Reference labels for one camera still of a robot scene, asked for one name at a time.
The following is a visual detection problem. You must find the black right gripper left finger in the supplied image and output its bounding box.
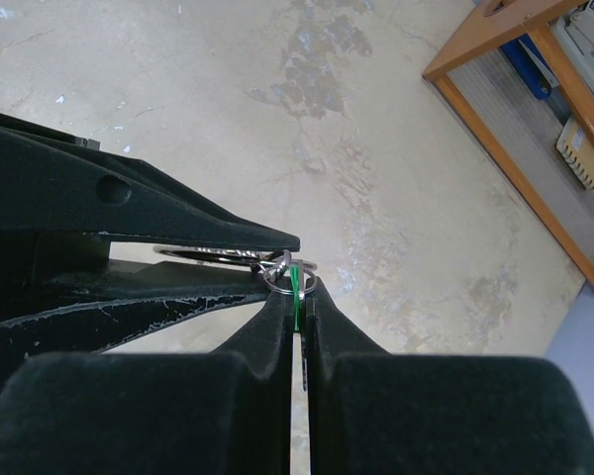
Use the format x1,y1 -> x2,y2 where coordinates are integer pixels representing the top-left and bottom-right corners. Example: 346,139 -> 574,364
0,293 -> 293,474

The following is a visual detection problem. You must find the green capped key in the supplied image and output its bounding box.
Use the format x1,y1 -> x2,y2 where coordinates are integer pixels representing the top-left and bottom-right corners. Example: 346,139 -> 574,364
262,250 -> 317,391

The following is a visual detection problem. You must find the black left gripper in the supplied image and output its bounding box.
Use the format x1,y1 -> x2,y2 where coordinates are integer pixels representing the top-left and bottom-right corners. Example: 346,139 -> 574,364
0,114 -> 300,391

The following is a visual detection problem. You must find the blue stapler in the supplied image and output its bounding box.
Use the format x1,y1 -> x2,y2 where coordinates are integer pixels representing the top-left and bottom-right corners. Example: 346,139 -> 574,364
500,35 -> 559,100

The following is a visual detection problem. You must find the large silver keyring with clips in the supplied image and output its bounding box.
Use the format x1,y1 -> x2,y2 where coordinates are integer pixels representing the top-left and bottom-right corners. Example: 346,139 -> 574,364
153,245 -> 292,274

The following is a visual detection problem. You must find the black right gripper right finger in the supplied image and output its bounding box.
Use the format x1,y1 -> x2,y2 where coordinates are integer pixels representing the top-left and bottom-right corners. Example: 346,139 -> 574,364
306,286 -> 594,474

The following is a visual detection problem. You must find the strip of staples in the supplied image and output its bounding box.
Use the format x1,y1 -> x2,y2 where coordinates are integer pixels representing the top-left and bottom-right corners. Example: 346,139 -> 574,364
555,117 -> 594,190

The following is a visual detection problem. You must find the wooden rack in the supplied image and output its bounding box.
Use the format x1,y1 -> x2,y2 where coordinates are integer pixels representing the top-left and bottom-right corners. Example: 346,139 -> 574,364
423,1 -> 594,288

